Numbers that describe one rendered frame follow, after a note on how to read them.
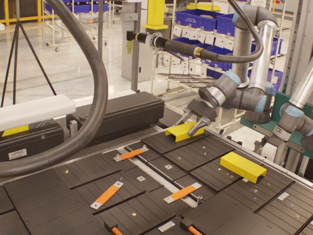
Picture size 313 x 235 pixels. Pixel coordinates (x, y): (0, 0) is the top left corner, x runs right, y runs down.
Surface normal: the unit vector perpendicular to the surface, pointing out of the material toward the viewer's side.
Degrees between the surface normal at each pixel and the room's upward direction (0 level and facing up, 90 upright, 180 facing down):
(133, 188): 0
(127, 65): 90
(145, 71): 90
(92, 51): 49
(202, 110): 35
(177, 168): 0
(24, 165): 44
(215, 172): 0
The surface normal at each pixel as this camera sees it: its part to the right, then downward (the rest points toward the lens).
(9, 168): 0.14, -0.35
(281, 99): -0.78, 0.21
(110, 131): 0.63, 0.36
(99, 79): -0.28, -0.39
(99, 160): 0.06, -0.91
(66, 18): -0.15, 0.18
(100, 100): 0.33, -0.51
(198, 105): -0.41, -0.63
